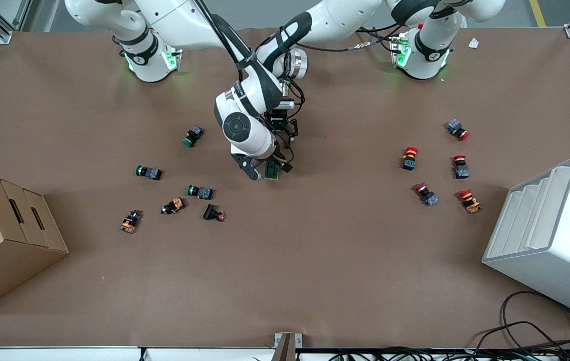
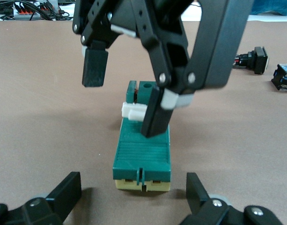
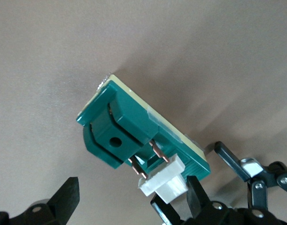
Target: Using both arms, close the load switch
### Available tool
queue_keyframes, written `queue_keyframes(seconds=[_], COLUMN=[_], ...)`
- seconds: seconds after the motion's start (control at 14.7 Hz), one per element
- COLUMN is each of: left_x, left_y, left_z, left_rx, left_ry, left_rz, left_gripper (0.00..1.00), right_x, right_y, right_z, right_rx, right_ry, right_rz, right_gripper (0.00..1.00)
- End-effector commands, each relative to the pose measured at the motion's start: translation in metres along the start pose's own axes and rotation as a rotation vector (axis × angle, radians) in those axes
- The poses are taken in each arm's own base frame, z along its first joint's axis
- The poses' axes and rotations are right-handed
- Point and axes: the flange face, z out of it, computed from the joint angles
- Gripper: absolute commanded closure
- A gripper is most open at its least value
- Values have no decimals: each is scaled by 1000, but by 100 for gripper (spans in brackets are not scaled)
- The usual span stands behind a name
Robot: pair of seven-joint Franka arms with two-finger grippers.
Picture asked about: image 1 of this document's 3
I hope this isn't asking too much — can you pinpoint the black cable bundle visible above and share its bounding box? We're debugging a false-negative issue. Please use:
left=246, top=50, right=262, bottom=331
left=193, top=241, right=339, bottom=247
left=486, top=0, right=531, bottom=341
left=310, top=345, right=570, bottom=361

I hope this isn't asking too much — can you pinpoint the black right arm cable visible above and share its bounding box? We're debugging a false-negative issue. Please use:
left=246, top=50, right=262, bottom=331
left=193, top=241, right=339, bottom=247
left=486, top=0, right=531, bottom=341
left=192, top=0, right=261, bottom=68

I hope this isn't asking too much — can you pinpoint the brown table covering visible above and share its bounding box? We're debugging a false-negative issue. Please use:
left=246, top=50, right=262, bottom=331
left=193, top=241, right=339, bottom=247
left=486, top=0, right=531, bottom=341
left=0, top=26, right=570, bottom=350

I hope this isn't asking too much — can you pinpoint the grey metal bracket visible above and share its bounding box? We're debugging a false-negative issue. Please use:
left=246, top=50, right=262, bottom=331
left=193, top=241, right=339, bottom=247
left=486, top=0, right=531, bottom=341
left=274, top=332, right=303, bottom=361

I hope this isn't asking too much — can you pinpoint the white plastic sorting bin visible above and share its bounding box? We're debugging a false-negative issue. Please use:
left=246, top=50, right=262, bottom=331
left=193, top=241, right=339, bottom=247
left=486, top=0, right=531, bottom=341
left=481, top=154, right=570, bottom=323

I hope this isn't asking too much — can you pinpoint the white table edge rail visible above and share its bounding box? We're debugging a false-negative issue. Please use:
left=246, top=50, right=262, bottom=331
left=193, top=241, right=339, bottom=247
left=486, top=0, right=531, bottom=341
left=0, top=345, right=276, bottom=361

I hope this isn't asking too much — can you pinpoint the red mushroom button orange block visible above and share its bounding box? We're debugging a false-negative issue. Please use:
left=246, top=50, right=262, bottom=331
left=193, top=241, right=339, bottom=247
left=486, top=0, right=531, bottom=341
left=459, top=189, right=482, bottom=214
left=401, top=146, right=419, bottom=171

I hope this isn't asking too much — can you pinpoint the black looped floor cable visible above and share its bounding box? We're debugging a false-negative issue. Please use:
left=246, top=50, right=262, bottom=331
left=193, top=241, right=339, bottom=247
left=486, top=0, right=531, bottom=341
left=475, top=291, right=570, bottom=351

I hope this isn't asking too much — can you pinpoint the black push button orange block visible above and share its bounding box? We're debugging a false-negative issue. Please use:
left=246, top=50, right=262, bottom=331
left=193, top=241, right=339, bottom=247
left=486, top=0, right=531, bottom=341
left=119, top=210, right=143, bottom=234
left=160, top=197, right=186, bottom=216

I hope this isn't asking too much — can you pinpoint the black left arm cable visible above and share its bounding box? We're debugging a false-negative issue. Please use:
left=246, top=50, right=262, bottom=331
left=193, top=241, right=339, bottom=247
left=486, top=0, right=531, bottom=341
left=292, top=23, right=403, bottom=54

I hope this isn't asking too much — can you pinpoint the green push button grey block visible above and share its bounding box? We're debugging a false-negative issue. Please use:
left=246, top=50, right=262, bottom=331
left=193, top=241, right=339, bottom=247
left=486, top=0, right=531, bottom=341
left=186, top=184, right=214, bottom=200
left=135, top=164, right=163, bottom=181
left=182, top=125, right=204, bottom=148

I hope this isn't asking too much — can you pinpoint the red mushroom button grey block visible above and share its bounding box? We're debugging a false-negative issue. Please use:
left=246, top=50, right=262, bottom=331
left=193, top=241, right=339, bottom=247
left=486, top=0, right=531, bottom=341
left=453, top=154, right=470, bottom=179
left=446, top=119, right=471, bottom=141
left=414, top=183, right=440, bottom=208

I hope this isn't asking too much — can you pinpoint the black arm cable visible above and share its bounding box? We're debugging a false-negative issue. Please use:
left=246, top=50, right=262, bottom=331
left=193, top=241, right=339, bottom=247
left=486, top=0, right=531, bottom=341
left=192, top=0, right=261, bottom=68
left=292, top=23, right=403, bottom=54

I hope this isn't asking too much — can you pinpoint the black push button red lens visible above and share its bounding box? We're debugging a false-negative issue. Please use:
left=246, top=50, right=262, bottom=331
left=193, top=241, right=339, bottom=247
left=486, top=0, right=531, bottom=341
left=203, top=203, right=227, bottom=222

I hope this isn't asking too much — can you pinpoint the brown cardboard box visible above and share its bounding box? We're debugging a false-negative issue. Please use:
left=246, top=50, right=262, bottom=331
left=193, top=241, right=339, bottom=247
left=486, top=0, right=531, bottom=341
left=0, top=167, right=70, bottom=315

